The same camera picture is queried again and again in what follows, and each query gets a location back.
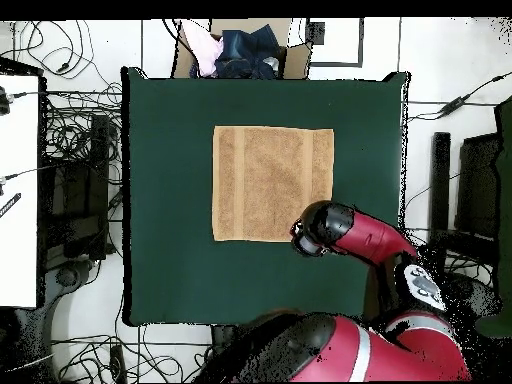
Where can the white desk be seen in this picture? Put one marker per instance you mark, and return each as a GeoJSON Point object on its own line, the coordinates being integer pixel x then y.
{"type": "Point", "coordinates": [18, 200]}

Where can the orange-brown terry towel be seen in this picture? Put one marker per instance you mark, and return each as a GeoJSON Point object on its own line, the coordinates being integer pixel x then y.
{"type": "Point", "coordinates": [260, 180]}

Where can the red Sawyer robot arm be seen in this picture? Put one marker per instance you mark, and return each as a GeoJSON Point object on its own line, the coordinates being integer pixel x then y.
{"type": "Point", "coordinates": [372, 236]}

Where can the dark green table cloth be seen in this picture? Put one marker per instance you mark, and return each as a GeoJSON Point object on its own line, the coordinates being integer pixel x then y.
{"type": "Point", "coordinates": [180, 280]}

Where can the pink garment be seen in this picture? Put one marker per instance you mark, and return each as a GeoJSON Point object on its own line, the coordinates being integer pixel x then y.
{"type": "Point", "coordinates": [206, 52]}

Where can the dark blue jeans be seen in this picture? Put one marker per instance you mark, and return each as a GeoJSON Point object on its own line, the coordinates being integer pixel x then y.
{"type": "Point", "coordinates": [248, 52]}

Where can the black equipment stand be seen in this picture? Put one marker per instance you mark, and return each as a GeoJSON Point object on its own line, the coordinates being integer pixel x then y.
{"type": "Point", "coordinates": [478, 188]}
{"type": "Point", "coordinates": [84, 200]}

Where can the black power strip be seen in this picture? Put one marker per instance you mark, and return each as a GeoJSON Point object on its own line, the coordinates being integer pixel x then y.
{"type": "Point", "coordinates": [118, 362]}

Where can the brown cardboard box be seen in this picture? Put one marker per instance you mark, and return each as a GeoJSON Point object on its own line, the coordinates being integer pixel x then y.
{"type": "Point", "coordinates": [296, 60]}

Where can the dark green fabric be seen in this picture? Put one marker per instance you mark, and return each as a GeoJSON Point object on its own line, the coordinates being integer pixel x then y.
{"type": "Point", "coordinates": [506, 200]}

